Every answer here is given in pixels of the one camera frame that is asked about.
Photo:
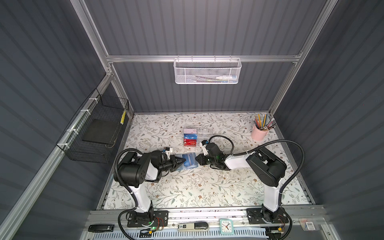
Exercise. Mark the black wire wall basket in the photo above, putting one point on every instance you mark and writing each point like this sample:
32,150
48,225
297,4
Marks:
101,107

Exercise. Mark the red card in organizer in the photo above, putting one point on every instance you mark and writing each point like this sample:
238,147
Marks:
190,143

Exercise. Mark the coloured pencils in cup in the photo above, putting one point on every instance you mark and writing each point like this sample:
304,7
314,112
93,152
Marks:
264,122

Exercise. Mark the pens in white basket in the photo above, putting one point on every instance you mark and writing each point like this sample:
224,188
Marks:
224,78

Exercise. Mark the left wrist camera white housing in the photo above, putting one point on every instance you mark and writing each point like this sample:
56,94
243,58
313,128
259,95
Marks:
168,152

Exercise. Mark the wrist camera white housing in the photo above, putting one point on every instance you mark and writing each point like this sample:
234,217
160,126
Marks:
203,145
168,152

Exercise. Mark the small teal desk clock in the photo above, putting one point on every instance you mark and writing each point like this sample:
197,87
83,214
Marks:
226,227

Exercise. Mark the right wrist camera white housing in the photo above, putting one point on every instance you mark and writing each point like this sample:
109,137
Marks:
203,145

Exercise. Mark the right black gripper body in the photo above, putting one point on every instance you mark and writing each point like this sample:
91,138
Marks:
213,161

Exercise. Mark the pink card in organizer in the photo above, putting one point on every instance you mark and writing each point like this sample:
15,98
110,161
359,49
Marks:
190,131

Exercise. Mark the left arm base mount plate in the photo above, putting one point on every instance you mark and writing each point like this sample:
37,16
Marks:
151,219

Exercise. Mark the yellow tag on basket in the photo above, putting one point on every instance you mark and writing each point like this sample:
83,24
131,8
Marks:
123,117

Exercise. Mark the blue card in organizer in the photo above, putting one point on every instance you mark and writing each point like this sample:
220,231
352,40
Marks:
190,137

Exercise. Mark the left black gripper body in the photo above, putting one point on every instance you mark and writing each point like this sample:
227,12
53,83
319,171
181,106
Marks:
165,165

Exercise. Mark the white wire mesh basket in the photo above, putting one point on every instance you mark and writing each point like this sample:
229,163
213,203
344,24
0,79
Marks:
186,69

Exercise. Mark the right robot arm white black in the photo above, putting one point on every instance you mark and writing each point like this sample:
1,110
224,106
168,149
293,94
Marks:
266,165

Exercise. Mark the small clear packet with label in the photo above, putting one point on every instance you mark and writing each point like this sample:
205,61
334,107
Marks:
308,224

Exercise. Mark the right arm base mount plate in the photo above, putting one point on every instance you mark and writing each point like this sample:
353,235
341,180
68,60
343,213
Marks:
264,216

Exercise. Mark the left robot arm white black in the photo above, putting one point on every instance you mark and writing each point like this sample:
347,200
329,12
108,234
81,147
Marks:
132,168

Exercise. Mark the silver black device on rail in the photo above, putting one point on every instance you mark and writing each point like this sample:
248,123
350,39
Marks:
193,227

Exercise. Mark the black stapler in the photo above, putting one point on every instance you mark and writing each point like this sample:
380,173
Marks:
101,228

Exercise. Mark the pink pencil cup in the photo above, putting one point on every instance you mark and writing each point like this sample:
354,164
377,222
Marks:
257,134

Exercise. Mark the clear acrylic organizer box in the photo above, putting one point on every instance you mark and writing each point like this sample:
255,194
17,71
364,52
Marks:
198,135

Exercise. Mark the blue leather card holder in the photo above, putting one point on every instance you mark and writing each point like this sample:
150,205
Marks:
182,167

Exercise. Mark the black flat pad in basket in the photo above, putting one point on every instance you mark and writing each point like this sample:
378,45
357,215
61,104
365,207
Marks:
101,132

